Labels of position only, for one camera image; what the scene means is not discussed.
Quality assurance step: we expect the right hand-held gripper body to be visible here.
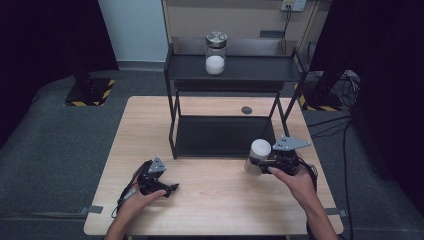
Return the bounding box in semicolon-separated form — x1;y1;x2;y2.
258;135;312;177

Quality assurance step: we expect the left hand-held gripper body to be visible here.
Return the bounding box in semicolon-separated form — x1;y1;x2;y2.
137;156;168;196

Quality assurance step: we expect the white cylindrical canister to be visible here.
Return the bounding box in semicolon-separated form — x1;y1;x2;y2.
243;138;272;177

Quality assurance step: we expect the black metal two-tier shelf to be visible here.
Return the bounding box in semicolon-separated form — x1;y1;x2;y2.
163;42;310;161

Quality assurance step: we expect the glass jar with metal lid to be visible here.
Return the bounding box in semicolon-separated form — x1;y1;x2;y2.
204;30;229;76

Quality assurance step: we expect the person's left hand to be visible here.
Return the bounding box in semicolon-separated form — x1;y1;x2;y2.
114;189;167;231

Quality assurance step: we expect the person's right hand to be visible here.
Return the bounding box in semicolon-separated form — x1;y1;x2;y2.
267;161;318;207

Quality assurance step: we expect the grey tape strip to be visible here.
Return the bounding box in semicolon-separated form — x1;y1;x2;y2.
324;207;349;218
79;205;104;215

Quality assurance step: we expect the black stand with striped base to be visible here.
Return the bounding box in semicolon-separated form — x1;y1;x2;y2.
294;61;345;113
63;58;117;108

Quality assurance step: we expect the black curtain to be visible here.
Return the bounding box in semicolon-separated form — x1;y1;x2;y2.
0;0;120;148
309;0;424;218

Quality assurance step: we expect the beige wooden panel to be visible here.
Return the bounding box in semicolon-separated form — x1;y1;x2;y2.
161;0;332;57

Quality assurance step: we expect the right hand-held gripper cable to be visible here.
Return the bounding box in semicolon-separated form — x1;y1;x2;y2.
298;156;320;188

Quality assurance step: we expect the black floor cable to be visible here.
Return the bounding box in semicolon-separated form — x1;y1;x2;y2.
306;114;356;240

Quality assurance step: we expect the tangle of black cables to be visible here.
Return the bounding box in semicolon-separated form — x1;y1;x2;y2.
333;70;362;108

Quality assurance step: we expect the small grey wall plate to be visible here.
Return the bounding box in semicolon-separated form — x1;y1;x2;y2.
259;30;286;39

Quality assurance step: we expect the black cable from wall socket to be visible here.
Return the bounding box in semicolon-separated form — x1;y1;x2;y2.
280;5;294;55

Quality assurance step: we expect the white wall socket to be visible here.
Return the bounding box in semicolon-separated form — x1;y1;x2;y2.
280;0;307;13

